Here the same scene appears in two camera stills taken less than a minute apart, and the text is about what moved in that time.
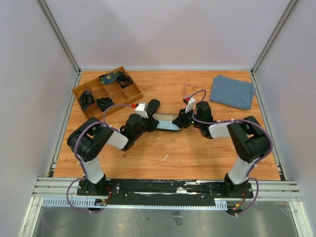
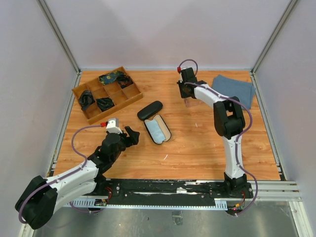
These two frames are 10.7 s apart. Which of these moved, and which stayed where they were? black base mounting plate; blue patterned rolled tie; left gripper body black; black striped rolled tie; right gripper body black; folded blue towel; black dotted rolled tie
Moved: left gripper body black; right gripper body black
Stayed: folded blue towel; black base mounting plate; black dotted rolled tie; black striped rolled tie; blue patterned rolled tie
